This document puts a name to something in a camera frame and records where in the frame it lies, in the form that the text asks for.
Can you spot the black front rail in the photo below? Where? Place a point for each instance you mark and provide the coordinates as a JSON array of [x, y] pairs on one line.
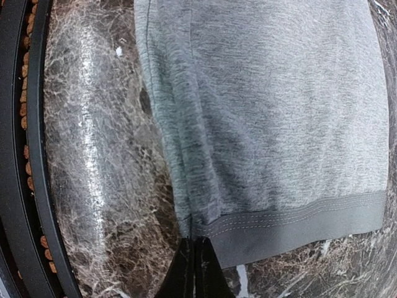
[[34, 262]]

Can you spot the grey underwear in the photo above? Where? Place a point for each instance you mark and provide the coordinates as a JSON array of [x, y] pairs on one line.
[[273, 117]]

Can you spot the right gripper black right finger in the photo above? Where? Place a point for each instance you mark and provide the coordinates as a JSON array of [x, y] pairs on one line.
[[209, 279]]

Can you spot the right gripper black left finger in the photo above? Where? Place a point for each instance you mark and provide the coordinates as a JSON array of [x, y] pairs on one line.
[[179, 280]]

